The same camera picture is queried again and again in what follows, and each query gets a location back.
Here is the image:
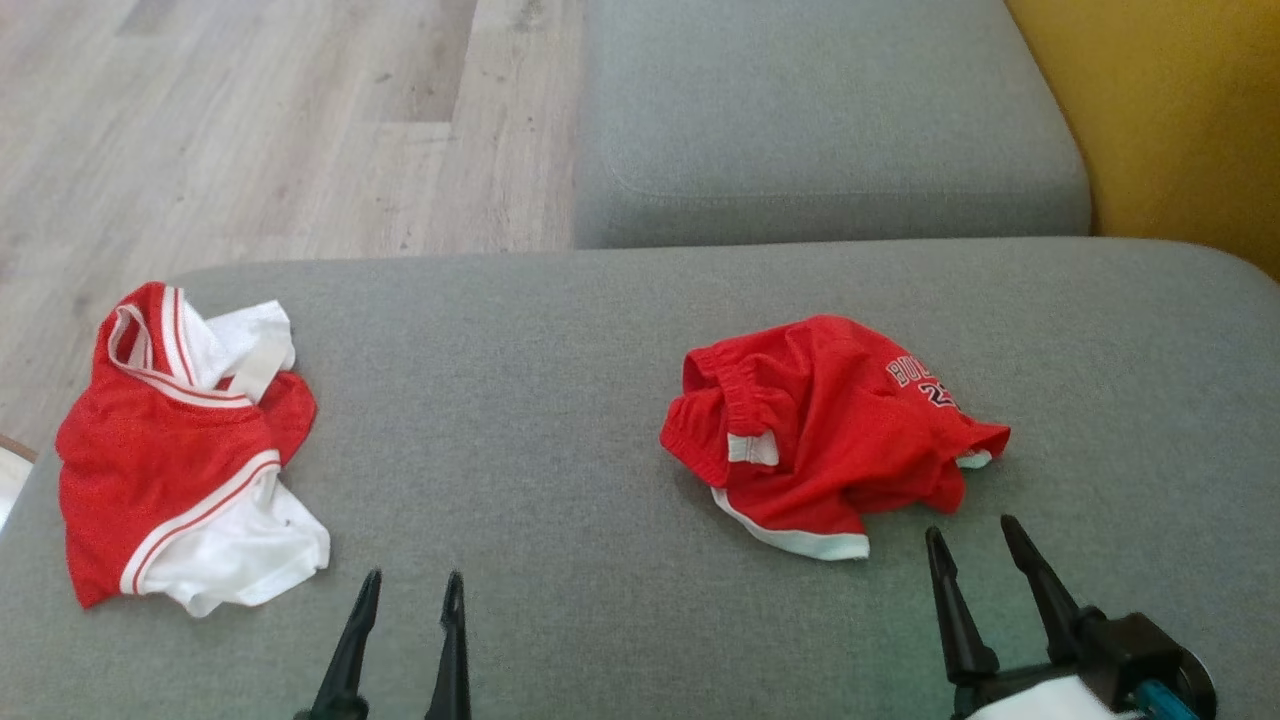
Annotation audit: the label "grey sofa chaise cushion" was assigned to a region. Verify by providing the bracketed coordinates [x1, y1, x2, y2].
[572, 0, 1093, 250]

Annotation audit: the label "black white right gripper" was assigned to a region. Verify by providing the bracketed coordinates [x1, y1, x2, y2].
[925, 515, 1219, 720]

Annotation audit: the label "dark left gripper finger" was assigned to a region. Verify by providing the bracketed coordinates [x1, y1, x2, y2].
[424, 570, 472, 720]
[308, 568, 384, 720]

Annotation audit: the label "red and white striped shorts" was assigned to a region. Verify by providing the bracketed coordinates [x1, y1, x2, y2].
[55, 282, 332, 618]

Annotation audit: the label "white object with brown rim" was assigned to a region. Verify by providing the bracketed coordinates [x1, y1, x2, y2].
[0, 434, 40, 531]

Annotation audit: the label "large grey sofa seat cushion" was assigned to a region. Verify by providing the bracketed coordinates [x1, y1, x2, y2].
[0, 237, 1280, 720]

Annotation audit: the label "red basketball shorts white trim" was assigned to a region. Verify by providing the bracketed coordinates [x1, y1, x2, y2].
[659, 315, 1012, 562]

